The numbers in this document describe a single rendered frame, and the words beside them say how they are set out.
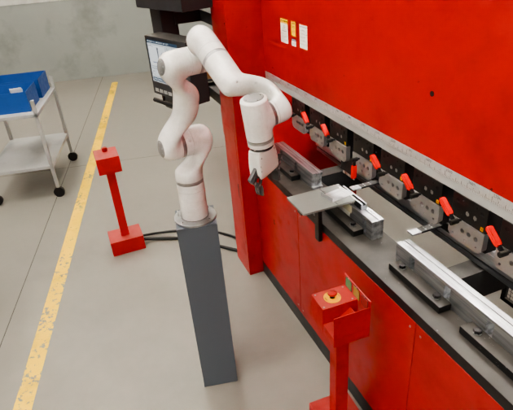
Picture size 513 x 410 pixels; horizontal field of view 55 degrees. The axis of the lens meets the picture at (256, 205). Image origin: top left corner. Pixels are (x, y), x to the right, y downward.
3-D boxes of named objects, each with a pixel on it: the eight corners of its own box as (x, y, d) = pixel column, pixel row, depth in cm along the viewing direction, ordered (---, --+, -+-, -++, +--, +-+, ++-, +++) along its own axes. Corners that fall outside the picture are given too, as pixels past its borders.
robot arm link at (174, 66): (200, 159, 209) (164, 169, 202) (187, 141, 215) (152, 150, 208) (209, 55, 171) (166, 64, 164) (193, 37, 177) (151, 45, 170)
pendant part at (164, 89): (154, 93, 317) (143, 34, 299) (169, 88, 323) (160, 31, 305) (194, 106, 286) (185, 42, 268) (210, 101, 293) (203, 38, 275)
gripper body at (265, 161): (260, 132, 158) (265, 161, 165) (241, 147, 152) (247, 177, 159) (280, 137, 154) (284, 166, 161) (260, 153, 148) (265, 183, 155)
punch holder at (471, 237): (446, 233, 166) (453, 190, 158) (466, 227, 169) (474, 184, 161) (480, 256, 154) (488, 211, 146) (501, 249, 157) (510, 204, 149)
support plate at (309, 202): (287, 198, 233) (286, 197, 233) (335, 185, 241) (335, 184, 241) (304, 215, 219) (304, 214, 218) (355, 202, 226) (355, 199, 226)
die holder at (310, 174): (274, 157, 304) (274, 142, 300) (283, 154, 306) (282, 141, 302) (313, 189, 264) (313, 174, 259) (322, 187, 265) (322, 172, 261)
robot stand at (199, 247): (204, 387, 263) (176, 230, 214) (202, 362, 279) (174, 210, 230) (238, 381, 265) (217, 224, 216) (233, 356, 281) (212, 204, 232)
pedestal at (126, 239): (110, 243, 394) (85, 148, 353) (141, 235, 401) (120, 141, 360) (113, 256, 377) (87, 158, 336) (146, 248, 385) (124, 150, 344)
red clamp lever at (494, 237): (486, 226, 143) (502, 257, 140) (497, 222, 144) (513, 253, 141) (482, 228, 145) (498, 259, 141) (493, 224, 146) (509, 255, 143)
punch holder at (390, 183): (378, 185, 199) (380, 148, 191) (396, 181, 202) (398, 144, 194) (401, 202, 187) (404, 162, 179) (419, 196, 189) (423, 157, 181)
